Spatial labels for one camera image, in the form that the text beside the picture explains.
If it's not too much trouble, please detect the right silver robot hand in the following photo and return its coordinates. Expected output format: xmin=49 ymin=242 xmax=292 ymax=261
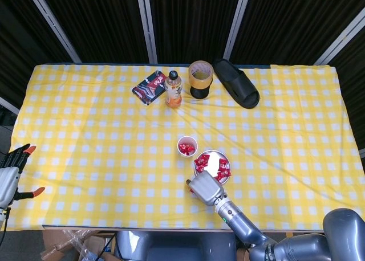
xmin=185 ymin=170 xmax=229 ymax=207

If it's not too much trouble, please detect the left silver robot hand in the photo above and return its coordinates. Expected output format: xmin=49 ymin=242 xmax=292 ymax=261
xmin=0 ymin=143 xmax=46 ymax=209

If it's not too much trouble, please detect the round steel plate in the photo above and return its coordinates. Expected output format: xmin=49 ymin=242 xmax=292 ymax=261
xmin=193 ymin=149 xmax=232 ymax=186

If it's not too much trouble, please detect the white paper cup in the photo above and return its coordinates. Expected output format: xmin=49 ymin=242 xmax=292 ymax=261
xmin=176 ymin=135 xmax=198 ymax=158

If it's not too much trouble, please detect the grey robot torso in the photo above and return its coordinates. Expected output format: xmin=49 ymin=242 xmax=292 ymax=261
xmin=115 ymin=230 xmax=238 ymax=261

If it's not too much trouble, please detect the large brown cardboard box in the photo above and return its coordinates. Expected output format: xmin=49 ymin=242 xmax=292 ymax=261
xmin=39 ymin=229 xmax=116 ymax=261

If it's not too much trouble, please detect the small brown cardboard box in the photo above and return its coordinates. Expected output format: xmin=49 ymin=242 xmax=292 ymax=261
xmin=236 ymin=248 xmax=251 ymax=261

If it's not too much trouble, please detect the clear plastic wrap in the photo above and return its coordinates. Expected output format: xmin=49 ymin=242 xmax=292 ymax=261
xmin=58 ymin=229 xmax=96 ymax=261

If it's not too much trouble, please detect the yellow white checkered tablecloth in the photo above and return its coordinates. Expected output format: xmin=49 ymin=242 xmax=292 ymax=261
xmin=6 ymin=63 xmax=365 ymax=232

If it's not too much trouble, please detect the orange drink bottle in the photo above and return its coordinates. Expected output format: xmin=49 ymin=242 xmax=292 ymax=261
xmin=164 ymin=70 xmax=183 ymax=109

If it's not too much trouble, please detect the yellowish packing tape roll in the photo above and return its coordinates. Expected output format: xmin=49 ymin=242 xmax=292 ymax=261
xmin=188 ymin=60 xmax=214 ymax=88

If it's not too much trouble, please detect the black rubber slipper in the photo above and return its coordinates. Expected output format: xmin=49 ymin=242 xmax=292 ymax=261
xmin=213 ymin=58 xmax=261 ymax=110

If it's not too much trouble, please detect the dark blue red snack box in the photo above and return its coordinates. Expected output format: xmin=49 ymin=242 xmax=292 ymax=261
xmin=132 ymin=70 xmax=168 ymax=107

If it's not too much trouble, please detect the black curtain panel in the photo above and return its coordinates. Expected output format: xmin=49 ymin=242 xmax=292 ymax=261
xmin=148 ymin=0 xmax=243 ymax=64
xmin=0 ymin=0 xmax=72 ymax=102
xmin=36 ymin=0 xmax=151 ymax=64
xmin=230 ymin=0 xmax=365 ymax=65
xmin=327 ymin=30 xmax=365 ymax=152

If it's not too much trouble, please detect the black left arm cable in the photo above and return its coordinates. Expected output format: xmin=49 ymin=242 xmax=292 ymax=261
xmin=0 ymin=208 xmax=11 ymax=242

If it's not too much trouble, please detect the black printed strap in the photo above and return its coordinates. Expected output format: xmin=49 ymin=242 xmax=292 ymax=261
xmin=263 ymin=243 xmax=277 ymax=261

